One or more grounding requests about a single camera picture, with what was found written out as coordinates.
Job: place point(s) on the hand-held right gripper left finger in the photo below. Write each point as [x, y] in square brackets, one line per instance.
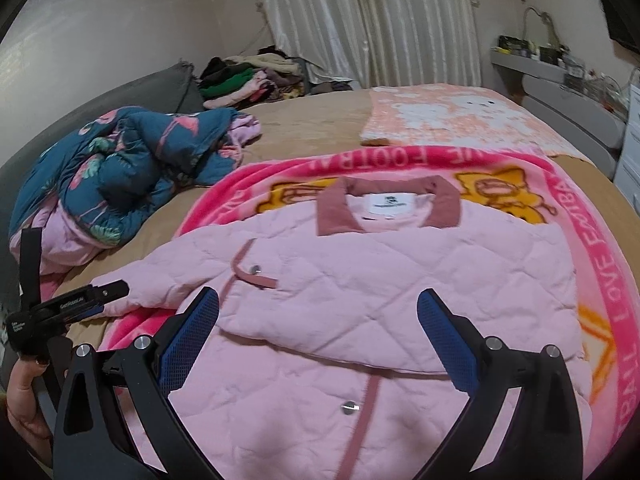
[192, 342]

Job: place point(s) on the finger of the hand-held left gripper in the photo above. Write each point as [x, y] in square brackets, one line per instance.
[107, 294]

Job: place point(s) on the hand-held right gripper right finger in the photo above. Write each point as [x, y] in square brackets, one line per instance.
[447, 342]

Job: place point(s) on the pink quilted jacket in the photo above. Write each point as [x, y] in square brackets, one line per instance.
[350, 270]

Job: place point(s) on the pile of folded clothes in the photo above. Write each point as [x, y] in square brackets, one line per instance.
[240, 82]

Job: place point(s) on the person's left hand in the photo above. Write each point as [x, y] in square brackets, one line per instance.
[27, 395]

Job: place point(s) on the blue flamingo print garment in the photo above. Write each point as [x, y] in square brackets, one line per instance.
[130, 170]

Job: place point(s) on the pink printed fleece blanket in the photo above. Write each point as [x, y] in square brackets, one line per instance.
[600, 260]

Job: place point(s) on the peach and white patterned blanket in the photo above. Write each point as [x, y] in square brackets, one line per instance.
[425, 115]

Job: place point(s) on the white chest of drawers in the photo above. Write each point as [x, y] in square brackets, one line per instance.
[631, 160]

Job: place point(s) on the grey rounded dresser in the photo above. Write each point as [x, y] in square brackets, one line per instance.
[565, 110]

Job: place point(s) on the group of small dresser clutter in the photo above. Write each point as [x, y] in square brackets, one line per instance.
[570, 65]

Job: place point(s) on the white curtain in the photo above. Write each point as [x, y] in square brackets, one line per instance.
[370, 25]

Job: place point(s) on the dark wall television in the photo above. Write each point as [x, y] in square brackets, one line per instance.
[625, 20]

